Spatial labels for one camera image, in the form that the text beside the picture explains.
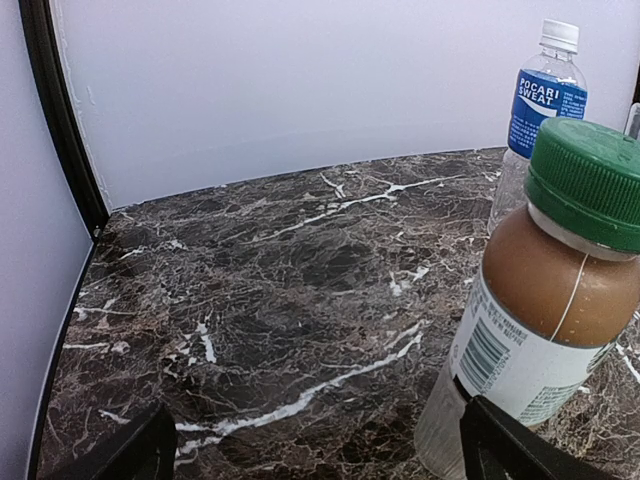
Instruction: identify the brown drink bottle white label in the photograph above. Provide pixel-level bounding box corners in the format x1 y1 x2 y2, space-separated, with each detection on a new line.
414 191 639 479

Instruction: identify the black left corner post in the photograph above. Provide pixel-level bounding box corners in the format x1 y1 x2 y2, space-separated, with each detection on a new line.
18 0 109 242

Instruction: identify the clear unlabelled bottle white cap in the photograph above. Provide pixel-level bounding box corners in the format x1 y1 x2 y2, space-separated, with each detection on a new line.
624 102 640 140

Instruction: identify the green bottle cap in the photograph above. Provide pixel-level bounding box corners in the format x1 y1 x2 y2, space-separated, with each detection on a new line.
524 117 639 254

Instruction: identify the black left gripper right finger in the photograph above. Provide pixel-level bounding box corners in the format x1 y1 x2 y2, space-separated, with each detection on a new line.
460 396 612 480

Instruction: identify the Pocari Sweat clear bottle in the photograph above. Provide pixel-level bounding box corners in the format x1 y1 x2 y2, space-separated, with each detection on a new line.
487 19 588 231

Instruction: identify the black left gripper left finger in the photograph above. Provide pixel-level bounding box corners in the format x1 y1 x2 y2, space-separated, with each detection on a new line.
58 402 177 479

